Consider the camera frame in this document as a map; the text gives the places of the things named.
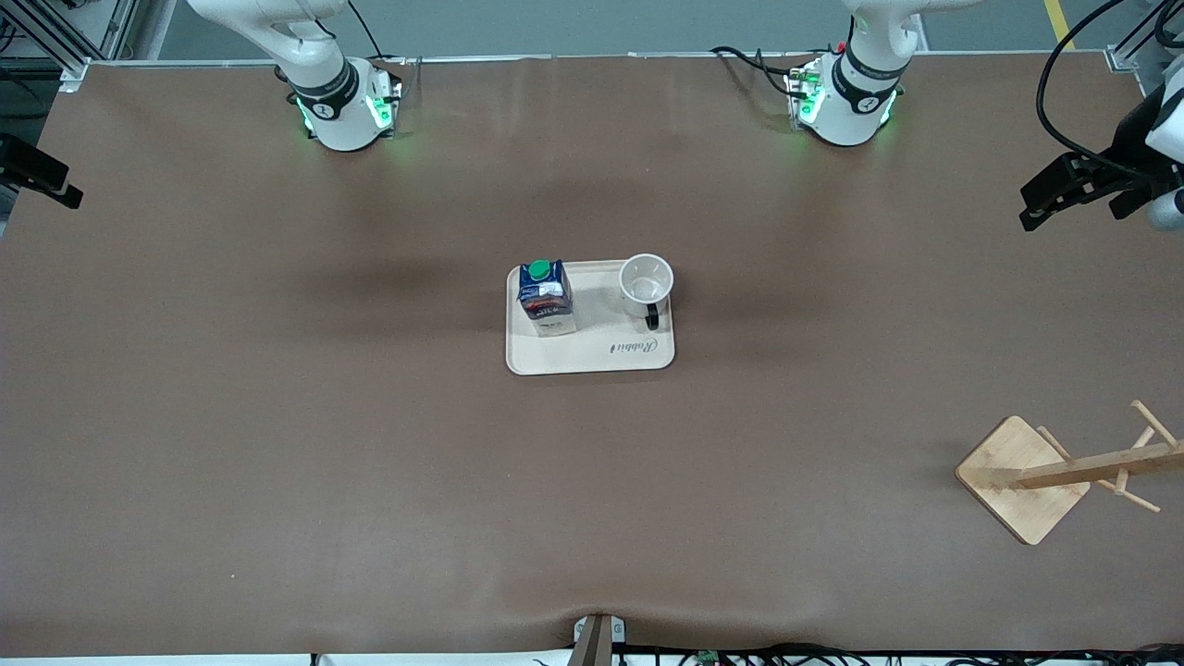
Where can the blue milk carton green cap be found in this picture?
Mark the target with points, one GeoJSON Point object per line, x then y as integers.
{"type": "Point", "coordinates": [546, 301]}

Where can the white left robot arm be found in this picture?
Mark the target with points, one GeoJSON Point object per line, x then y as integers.
{"type": "Point", "coordinates": [851, 102]}

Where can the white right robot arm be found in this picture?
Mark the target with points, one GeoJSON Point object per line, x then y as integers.
{"type": "Point", "coordinates": [338, 102]}

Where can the cream rectangular Rabbit tray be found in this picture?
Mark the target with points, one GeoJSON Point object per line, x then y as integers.
{"type": "Point", "coordinates": [592, 356]}

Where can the wooden mug tree stand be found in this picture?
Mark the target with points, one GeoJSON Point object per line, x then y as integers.
{"type": "Point", "coordinates": [1017, 481]}

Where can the small green circuit board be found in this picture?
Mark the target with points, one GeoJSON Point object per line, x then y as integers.
{"type": "Point", "coordinates": [709, 658]}

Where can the aluminium frame profile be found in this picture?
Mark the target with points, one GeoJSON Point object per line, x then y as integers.
{"type": "Point", "coordinates": [1147, 32]}
{"type": "Point", "coordinates": [65, 37]}

